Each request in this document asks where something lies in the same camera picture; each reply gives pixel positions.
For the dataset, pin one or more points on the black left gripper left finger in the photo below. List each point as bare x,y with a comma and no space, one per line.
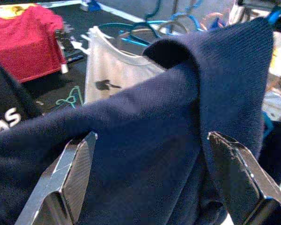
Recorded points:
61,187

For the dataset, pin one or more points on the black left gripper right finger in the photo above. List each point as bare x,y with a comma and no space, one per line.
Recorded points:
246,187

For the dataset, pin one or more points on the navy blue shirt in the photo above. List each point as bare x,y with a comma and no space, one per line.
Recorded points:
154,140

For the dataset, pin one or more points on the green plastic hanger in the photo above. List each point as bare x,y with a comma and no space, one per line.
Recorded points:
70,99

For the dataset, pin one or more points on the blue plastic hanger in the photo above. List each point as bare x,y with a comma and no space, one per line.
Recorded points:
131,41
185,17

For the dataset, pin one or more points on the pink plastic hanger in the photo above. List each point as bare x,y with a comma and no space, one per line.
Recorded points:
213,17

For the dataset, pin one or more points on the black Petronas t-shirt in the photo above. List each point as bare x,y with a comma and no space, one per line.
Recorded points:
4,98

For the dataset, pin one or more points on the white shirt black print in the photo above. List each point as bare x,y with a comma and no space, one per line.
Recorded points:
107,70

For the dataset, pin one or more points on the red cloth yellow emblem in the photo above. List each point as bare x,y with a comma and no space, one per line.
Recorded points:
25,47

